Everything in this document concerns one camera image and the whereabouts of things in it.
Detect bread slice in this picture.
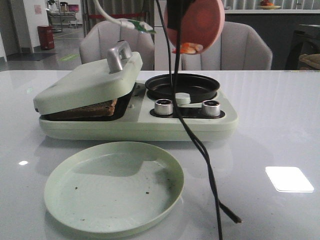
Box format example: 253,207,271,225
45,98,118,121

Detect mint green breakfast maker lid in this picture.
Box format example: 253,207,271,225
33,41,143,115

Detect orange shrimp pieces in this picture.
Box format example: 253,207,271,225
179,42,204,55

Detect pink plastic bowl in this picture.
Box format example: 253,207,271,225
164,0,225,54

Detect mint green breakfast maker base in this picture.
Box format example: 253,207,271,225
39,82,238,142

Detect left silver control knob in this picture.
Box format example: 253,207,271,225
154,98,174,116

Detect silver control knob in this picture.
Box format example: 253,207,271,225
154,98,174,116
201,100,221,117

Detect right silver control knob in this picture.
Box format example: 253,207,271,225
201,100,221,117

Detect black round frying pan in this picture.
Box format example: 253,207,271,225
145,73,220,103

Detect mint green round plate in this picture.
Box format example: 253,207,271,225
44,141,184,239

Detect left grey upholstered chair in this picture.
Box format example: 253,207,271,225
79,21,155,71

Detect grey upholstered chair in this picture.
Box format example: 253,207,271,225
79,21,155,71
181,21,273,71

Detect right grey upholstered chair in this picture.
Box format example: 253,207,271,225
181,21,273,71

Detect red trash bin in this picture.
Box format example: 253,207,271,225
37,25,55,50

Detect grey kitchen counter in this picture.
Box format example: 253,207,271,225
225,9,320,70

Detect fruit bowl on counter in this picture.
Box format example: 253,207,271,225
258,0,281,10

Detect mint green pan handle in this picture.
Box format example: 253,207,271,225
175,92,202,108

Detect white cable with green tag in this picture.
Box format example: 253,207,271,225
92,0,157,35

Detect black hanging cables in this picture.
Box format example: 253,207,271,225
154,0,243,240

